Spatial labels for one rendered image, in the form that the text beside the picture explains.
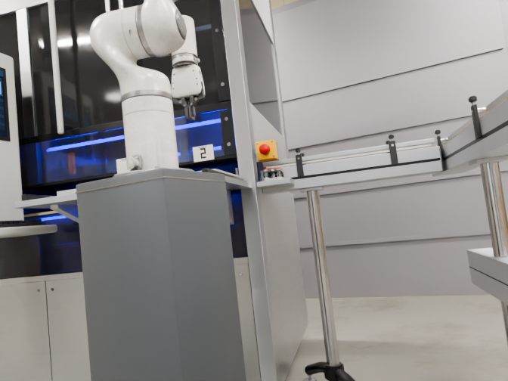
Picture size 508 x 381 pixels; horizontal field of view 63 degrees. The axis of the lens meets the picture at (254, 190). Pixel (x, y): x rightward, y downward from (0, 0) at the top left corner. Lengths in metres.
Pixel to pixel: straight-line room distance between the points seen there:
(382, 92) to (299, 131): 0.77
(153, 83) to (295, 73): 2.99
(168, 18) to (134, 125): 0.26
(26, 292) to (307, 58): 2.92
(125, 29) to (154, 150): 0.29
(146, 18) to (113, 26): 0.08
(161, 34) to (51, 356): 1.46
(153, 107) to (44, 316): 1.27
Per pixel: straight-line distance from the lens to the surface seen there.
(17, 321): 2.14
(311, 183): 1.64
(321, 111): 3.76
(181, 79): 1.39
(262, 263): 1.56
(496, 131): 1.14
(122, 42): 1.08
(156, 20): 1.05
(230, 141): 1.61
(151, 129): 0.98
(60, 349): 2.02
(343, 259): 3.66
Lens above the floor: 0.73
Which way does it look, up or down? 4 degrees up
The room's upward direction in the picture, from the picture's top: 6 degrees counter-clockwise
